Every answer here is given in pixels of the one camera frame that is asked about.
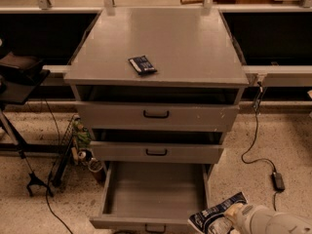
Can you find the grey middle drawer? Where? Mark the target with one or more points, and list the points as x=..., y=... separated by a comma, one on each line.
x=158, y=146

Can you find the metal soda can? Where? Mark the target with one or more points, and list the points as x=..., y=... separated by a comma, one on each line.
x=85, y=155

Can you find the brown cup with lid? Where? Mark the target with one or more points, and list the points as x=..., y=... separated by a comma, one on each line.
x=96, y=168

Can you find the green snack bag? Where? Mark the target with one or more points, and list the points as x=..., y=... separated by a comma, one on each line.
x=81, y=135

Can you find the blue white chip bag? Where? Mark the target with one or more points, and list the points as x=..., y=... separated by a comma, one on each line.
x=213, y=220

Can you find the grey top drawer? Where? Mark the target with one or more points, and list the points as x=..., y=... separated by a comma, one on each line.
x=158, y=113

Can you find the grey metal rail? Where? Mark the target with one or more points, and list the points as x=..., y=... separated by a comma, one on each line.
x=279, y=75

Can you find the grey drawer cabinet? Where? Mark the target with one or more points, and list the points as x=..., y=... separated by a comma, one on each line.
x=190, y=49

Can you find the black tripod stand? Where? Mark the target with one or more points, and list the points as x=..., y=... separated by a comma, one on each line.
x=34, y=179

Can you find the grey drawer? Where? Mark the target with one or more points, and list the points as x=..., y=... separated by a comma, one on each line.
x=158, y=113
x=158, y=146
x=154, y=198

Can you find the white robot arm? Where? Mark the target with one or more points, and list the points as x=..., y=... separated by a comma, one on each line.
x=258, y=219

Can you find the black tray on stand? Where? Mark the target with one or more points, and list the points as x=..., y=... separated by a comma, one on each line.
x=19, y=77

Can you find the grey bottom drawer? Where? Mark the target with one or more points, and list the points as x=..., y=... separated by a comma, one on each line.
x=154, y=198

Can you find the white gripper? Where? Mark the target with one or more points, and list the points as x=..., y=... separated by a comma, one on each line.
x=246, y=218

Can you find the black power adapter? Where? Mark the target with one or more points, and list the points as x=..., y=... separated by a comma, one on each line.
x=278, y=181

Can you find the black wire basket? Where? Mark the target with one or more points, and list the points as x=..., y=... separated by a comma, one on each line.
x=63, y=155

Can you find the dark blue snack packet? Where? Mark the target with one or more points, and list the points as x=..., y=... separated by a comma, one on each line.
x=142, y=65

